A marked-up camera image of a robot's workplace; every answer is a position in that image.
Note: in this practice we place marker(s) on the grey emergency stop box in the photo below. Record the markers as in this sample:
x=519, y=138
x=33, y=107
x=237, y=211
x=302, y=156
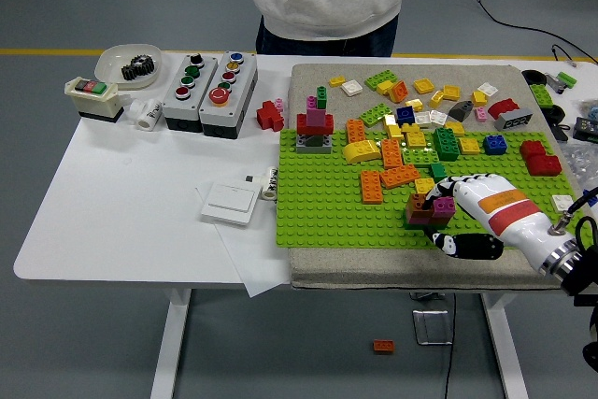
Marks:
x=243, y=90

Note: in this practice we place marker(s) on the grey four-button control box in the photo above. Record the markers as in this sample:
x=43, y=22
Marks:
x=180, y=111

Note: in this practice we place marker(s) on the clear plastic bag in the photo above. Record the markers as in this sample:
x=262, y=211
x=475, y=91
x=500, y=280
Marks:
x=579, y=161

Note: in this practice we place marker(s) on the white labelled roll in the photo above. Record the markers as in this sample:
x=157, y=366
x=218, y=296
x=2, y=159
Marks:
x=269, y=184

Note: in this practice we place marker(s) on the green toy baseplate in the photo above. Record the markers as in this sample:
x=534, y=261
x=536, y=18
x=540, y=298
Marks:
x=327, y=212

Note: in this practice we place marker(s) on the dark green small brick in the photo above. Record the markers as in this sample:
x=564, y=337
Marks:
x=439, y=173

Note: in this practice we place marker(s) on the lime green 2x4 brick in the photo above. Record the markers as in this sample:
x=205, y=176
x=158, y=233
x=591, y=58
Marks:
x=374, y=115
x=378, y=77

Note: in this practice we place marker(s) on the white square toy tile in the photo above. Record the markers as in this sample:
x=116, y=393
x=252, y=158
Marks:
x=440, y=118
x=422, y=120
x=487, y=89
x=351, y=88
x=563, y=203

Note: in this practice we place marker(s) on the blue 2x2 toy brick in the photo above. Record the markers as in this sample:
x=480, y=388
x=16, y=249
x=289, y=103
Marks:
x=405, y=117
x=495, y=144

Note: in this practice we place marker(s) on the grey toy brick with holes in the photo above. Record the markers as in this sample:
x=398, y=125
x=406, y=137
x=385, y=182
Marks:
x=514, y=121

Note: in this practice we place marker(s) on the brown pink green brick stack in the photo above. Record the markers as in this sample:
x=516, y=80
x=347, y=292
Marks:
x=416, y=218

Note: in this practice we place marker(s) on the black metal gear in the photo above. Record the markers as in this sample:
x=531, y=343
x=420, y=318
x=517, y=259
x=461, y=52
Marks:
x=138, y=68

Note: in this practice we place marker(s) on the yellow curved toy brick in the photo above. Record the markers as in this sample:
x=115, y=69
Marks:
x=362, y=152

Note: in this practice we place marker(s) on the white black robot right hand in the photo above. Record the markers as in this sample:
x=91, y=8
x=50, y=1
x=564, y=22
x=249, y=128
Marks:
x=509, y=212

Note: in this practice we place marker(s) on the small grey white adapter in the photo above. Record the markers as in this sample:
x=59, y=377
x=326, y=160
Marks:
x=250, y=179

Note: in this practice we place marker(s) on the dark green tall toy brick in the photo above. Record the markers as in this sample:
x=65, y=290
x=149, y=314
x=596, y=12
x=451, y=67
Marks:
x=447, y=146

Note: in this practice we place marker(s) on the dark grey sloped brick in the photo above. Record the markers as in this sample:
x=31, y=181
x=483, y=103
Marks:
x=462, y=111

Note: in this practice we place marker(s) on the lime green flat plate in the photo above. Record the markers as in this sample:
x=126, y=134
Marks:
x=420, y=158

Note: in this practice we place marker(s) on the white wall switch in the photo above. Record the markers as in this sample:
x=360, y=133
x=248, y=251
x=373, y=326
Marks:
x=229, y=205

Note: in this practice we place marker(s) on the silver metal part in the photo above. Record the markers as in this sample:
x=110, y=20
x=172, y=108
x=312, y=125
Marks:
x=555, y=82

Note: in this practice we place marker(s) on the grey bracket under table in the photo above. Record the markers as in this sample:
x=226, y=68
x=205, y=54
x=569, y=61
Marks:
x=427, y=296

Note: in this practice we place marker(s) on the multicolour toy brick tower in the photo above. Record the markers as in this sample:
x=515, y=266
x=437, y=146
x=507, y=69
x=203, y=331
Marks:
x=315, y=125

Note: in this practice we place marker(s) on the red curved toy brick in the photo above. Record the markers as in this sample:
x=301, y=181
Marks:
x=502, y=107

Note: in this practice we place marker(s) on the black box device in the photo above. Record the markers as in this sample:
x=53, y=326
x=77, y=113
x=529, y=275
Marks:
x=586, y=127

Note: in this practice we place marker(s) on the white table leg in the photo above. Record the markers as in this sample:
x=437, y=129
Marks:
x=170, y=347
x=502, y=347

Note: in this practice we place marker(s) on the pink small toy brick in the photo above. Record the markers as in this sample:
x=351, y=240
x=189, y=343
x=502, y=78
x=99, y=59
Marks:
x=279, y=104
x=480, y=114

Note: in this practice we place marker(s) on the orange 2x4 toy brick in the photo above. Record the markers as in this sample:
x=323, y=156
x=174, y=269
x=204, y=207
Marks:
x=383, y=346
x=371, y=189
x=392, y=155
x=357, y=132
x=400, y=178

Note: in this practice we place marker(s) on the clear toy tile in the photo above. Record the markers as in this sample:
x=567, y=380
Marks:
x=338, y=139

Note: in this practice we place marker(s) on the magenta 2x2 toy brick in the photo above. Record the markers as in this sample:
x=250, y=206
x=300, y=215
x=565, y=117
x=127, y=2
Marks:
x=444, y=206

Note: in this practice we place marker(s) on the black small part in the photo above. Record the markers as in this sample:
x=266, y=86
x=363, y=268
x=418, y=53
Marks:
x=560, y=132

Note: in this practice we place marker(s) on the lime green narrow brick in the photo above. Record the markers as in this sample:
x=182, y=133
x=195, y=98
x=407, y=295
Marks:
x=566, y=78

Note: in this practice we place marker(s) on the yellow small toy plate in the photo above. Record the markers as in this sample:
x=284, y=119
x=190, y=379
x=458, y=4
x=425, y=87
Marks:
x=337, y=81

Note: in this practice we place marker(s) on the white paper sheet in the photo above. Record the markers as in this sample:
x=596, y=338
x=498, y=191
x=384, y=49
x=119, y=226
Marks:
x=252, y=268

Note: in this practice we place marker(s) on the white plastic bowl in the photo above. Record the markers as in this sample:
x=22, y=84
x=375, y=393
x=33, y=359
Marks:
x=109, y=67

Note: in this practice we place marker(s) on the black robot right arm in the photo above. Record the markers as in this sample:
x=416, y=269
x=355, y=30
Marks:
x=577, y=277

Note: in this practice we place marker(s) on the plastic bag with blue parts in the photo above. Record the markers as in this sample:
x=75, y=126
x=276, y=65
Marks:
x=591, y=109

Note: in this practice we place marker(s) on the red toy brick cluster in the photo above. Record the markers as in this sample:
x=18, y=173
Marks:
x=268, y=116

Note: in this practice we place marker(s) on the green 2x4 toy brick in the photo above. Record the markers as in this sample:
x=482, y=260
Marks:
x=541, y=95

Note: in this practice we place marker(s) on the cream red-green switch box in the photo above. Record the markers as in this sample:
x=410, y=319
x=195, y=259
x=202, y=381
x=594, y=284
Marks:
x=93, y=102

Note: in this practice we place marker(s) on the blue small object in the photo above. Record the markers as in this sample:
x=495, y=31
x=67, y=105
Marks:
x=593, y=199

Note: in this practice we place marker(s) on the metal floor socket plate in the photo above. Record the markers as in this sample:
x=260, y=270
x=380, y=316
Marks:
x=432, y=326

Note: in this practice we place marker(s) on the white pipe fitting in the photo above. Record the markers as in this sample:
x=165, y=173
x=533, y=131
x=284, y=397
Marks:
x=147, y=114

